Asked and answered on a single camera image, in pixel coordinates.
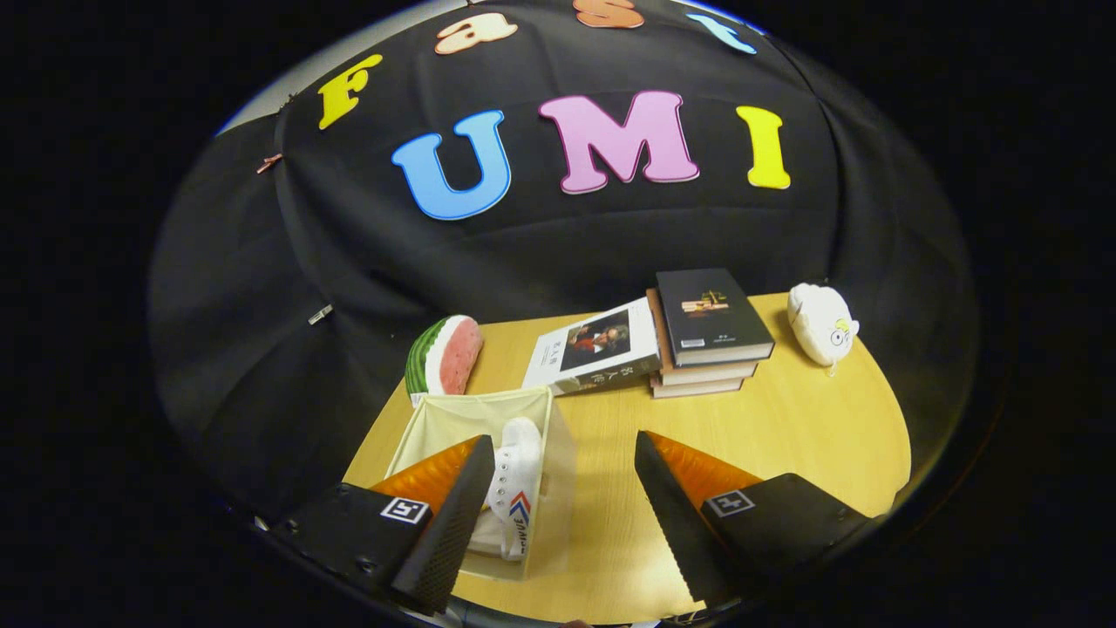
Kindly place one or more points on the beige fabric storage box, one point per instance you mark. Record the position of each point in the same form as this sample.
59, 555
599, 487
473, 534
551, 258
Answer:
445, 426

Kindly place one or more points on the silver clip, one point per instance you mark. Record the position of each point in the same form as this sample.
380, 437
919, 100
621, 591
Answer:
320, 314

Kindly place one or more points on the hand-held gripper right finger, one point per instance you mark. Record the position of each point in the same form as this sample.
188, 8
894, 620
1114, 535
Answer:
676, 523

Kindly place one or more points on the copper clip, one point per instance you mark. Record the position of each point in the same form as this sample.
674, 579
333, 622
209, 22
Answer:
268, 163

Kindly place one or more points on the white plush toy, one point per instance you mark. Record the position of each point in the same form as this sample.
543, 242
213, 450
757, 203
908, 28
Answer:
819, 327

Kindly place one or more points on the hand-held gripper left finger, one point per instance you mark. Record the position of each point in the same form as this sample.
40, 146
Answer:
445, 541

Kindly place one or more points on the watermelon slice plush toy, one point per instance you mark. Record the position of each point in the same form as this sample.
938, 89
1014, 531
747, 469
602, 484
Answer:
458, 353

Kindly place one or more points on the white portrait cover book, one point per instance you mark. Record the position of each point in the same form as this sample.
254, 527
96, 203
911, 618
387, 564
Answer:
545, 362

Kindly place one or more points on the black backdrop cloth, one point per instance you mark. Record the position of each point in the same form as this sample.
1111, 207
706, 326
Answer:
349, 262

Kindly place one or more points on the black cover book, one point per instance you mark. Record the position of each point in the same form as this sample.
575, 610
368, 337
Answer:
711, 327

